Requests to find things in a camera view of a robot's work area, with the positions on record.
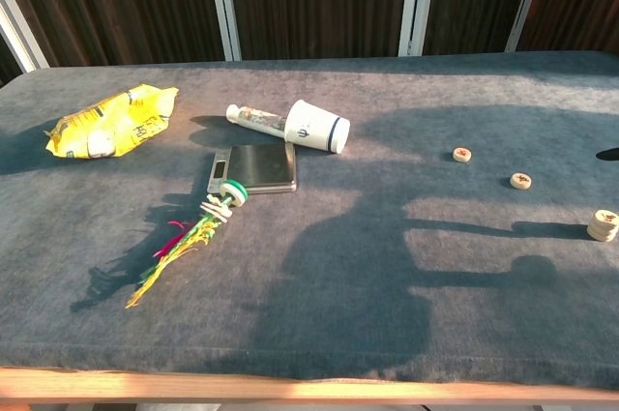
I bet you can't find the white partition frame post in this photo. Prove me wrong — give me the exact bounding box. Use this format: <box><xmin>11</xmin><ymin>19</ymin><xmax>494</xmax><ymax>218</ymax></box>
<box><xmin>398</xmin><ymin>0</ymin><xmax>440</xmax><ymax>57</ymax></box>
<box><xmin>204</xmin><ymin>0</ymin><xmax>243</xmax><ymax>62</ymax></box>
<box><xmin>0</xmin><ymin>0</ymin><xmax>49</xmax><ymax>73</ymax></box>
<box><xmin>505</xmin><ymin>0</ymin><xmax>551</xmax><ymax>53</ymax></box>

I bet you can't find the white paper cup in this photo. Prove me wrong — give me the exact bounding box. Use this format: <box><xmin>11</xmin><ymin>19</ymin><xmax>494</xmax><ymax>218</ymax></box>
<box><xmin>283</xmin><ymin>99</ymin><xmax>351</xmax><ymax>156</ymax></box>

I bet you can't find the colourful feather shuttlecock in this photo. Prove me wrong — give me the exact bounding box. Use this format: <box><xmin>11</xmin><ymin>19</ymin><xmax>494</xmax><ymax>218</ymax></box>
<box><xmin>124</xmin><ymin>178</ymin><xmax>250</xmax><ymax>309</ymax></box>

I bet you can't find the yellow snack bag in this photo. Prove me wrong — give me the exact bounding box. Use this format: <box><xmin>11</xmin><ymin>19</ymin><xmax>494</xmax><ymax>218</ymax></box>
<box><xmin>44</xmin><ymin>83</ymin><xmax>180</xmax><ymax>160</ymax></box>

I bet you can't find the white printed squeeze tube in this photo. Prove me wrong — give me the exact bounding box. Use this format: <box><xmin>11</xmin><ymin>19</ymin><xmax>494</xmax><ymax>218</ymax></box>
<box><xmin>225</xmin><ymin>103</ymin><xmax>291</xmax><ymax>141</ymax></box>

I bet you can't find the blue-grey felt tablecloth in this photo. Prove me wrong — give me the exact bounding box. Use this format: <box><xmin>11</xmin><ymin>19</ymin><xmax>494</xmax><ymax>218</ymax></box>
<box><xmin>0</xmin><ymin>49</ymin><xmax>619</xmax><ymax>378</ymax></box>

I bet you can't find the silver digital pocket scale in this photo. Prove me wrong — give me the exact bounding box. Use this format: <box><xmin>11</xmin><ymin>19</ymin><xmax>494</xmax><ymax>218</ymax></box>
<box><xmin>206</xmin><ymin>142</ymin><xmax>298</xmax><ymax>195</ymax></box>

